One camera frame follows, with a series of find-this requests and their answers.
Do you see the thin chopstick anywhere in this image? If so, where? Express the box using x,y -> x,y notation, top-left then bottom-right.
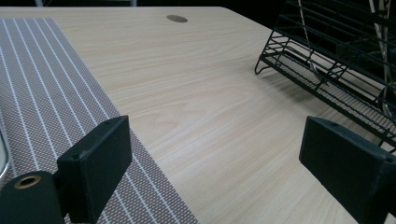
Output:
368,0 -> 396,119
297,0 -> 317,74

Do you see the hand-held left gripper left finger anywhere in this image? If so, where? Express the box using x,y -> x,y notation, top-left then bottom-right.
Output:
56,115 -> 134,224

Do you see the black wire rack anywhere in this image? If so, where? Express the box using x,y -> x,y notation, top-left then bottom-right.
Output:
254,0 -> 396,153

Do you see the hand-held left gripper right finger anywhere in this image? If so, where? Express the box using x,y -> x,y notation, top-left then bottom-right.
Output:
299,116 -> 396,224

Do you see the grey striped placemat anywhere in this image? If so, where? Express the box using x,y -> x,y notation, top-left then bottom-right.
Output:
0,17 -> 200,224

